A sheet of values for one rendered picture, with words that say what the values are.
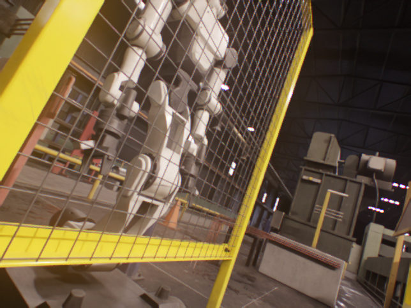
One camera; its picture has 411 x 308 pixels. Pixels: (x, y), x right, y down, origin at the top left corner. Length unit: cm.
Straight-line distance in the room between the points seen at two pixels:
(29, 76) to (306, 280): 376
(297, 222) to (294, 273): 104
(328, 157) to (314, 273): 209
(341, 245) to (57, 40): 448
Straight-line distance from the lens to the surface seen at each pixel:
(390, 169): 507
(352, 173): 506
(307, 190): 478
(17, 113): 44
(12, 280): 104
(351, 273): 1377
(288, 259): 392
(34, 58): 45
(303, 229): 465
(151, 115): 101
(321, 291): 391
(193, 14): 115
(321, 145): 507
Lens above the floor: 58
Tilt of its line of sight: 12 degrees up
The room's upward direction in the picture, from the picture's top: 21 degrees clockwise
